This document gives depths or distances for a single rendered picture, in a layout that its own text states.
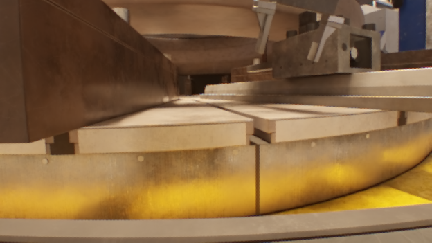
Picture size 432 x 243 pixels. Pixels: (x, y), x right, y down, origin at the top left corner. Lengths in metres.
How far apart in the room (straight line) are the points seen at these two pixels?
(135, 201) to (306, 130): 0.55
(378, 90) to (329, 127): 0.35
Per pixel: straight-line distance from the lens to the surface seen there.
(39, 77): 0.51
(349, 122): 0.84
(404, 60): 2.25
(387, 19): 7.04
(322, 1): 0.51
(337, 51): 1.07
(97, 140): 0.63
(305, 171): 0.78
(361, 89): 1.09
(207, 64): 5.63
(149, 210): 0.69
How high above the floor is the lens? 0.39
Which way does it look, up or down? 4 degrees down
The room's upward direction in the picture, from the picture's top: 1 degrees counter-clockwise
